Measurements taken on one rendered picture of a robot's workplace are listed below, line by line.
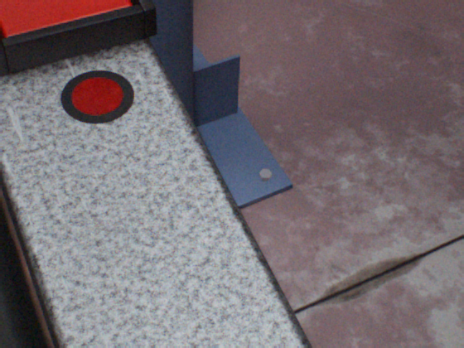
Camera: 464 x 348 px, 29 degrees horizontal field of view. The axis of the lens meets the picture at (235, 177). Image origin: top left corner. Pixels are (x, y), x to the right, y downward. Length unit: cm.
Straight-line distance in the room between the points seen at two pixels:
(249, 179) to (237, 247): 117
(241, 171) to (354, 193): 20
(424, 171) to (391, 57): 29
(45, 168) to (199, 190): 6
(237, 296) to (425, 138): 132
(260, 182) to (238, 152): 8
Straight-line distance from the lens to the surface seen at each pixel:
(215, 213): 35
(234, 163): 153
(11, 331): 33
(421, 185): 157
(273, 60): 173
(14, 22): 41
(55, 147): 38
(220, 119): 160
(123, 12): 41
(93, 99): 39
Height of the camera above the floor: 120
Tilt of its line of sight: 52 degrees down
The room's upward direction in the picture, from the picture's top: 3 degrees clockwise
